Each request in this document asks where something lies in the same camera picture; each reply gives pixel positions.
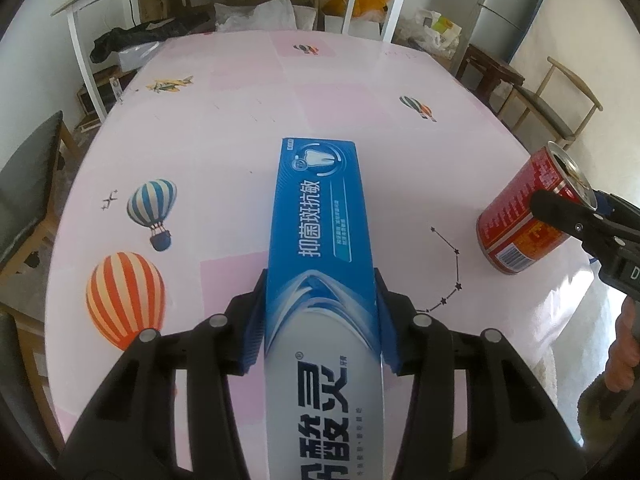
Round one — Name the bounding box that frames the dark wooden stool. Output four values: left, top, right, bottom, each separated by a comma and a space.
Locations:
457, 44, 526, 106

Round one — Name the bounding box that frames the grey plastic bag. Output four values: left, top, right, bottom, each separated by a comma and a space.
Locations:
119, 41, 163, 73

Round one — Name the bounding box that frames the black cloth bag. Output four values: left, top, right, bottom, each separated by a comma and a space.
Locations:
90, 7, 211, 63

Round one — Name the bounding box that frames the large white board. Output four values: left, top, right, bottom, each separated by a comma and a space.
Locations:
510, 0, 633, 161

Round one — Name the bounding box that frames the pink printed tablecloth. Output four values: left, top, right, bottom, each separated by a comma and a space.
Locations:
44, 30, 616, 480

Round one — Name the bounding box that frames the long white desk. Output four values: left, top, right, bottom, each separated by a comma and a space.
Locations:
50, 0, 436, 121

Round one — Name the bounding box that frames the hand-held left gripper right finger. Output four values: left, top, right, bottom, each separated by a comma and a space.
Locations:
375, 269, 586, 480

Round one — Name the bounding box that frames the red drink can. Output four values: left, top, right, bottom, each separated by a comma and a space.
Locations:
475, 141, 598, 276

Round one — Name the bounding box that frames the white green plastic bag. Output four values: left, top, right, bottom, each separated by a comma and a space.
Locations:
405, 9, 463, 58

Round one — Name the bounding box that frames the white cardboard box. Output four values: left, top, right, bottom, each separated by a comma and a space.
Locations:
322, 12, 381, 36

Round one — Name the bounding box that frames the light wooden chair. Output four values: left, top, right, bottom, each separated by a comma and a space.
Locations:
500, 57, 603, 151

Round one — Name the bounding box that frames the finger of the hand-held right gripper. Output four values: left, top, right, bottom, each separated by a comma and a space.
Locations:
530, 187, 621, 243
595, 191, 640, 238

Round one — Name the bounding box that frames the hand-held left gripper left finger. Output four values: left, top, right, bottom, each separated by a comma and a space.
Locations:
60, 269, 268, 480

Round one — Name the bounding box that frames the grey refrigerator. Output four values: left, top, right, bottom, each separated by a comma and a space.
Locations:
472, 0, 551, 63

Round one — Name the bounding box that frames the brown cardboard box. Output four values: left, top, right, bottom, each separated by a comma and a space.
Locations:
139, 0, 186, 23

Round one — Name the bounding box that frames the dark wooden crate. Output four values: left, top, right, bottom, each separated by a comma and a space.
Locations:
75, 67, 136, 131

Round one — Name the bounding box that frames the blue toothpaste box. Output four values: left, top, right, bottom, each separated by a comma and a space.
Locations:
262, 136, 386, 480

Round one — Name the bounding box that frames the person's right hand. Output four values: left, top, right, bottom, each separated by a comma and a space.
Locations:
605, 297, 640, 393

